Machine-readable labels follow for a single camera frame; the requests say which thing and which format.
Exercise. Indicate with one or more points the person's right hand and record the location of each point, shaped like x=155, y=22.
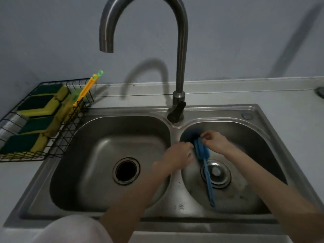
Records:
x=219, y=142

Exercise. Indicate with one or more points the person's left hand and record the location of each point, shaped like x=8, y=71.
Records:
x=174, y=156

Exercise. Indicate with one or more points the person's right fingers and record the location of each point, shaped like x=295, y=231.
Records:
x=207, y=138

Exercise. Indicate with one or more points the person's left fingers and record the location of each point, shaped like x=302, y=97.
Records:
x=188, y=152

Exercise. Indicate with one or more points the blue sponge bottle brush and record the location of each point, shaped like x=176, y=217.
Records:
x=207, y=174

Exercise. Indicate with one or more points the person's right forearm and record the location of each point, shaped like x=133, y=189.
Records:
x=273, y=189

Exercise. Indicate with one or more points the person's left forearm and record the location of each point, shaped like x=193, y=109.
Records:
x=134, y=202

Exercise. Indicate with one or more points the sink drain with strainer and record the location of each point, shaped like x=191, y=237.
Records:
x=219, y=174

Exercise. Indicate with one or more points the round metal sink hole cap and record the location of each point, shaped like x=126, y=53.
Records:
x=247, y=115

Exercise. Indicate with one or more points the open round sink drain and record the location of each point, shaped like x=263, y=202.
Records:
x=126, y=171

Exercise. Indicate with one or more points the stainless steel gooseneck faucet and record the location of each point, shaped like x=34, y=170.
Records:
x=181, y=48

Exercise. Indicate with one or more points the stainless steel double sink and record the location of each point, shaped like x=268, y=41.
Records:
x=88, y=149

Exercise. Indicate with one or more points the yellow brush with green loop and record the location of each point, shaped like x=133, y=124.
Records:
x=84, y=92

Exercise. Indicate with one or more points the green and yellow sponge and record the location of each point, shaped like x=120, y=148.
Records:
x=20, y=144
x=72, y=98
x=38, y=105
x=50, y=89
x=38, y=125

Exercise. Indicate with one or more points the white garment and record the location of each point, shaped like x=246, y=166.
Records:
x=73, y=230

